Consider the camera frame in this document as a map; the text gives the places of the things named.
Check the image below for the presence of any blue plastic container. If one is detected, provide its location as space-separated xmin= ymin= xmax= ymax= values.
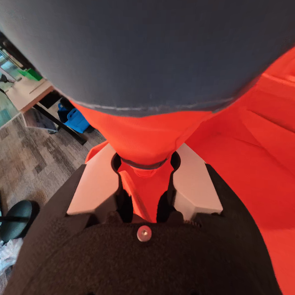
xmin=57 ymin=103 xmax=90 ymax=134

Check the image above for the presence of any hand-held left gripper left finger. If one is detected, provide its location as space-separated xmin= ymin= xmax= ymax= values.
xmin=67 ymin=143 xmax=122 ymax=216

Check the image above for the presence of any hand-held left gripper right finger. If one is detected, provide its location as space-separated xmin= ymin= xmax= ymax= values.
xmin=167 ymin=143 xmax=223 ymax=220

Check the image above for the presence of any dark grey cloth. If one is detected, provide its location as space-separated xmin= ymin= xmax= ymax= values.
xmin=0 ymin=0 xmax=295 ymax=118

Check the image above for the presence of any wooden desk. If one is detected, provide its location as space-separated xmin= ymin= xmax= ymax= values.
xmin=5 ymin=77 xmax=87 ymax=146

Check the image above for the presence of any printed cardboard box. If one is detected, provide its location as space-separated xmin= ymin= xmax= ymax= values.
xmin=23 ymin=108 xmax=58 ymax=134

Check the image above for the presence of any office chair base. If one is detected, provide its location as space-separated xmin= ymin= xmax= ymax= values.
xmin=0 ymin=200 xmax=40 ymax=243

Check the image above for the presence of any clear plastic bag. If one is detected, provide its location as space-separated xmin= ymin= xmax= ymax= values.
xmin=0 ymin=238 xmax=24 ymax=277

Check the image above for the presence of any orange garment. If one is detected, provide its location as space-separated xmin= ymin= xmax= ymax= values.
xmin=70 ymin=46 xmax=295 ymax=295

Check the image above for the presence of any green box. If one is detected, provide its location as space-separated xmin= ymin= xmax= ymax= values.
xmin=18 ymin=68 xmax=43 ymax=81

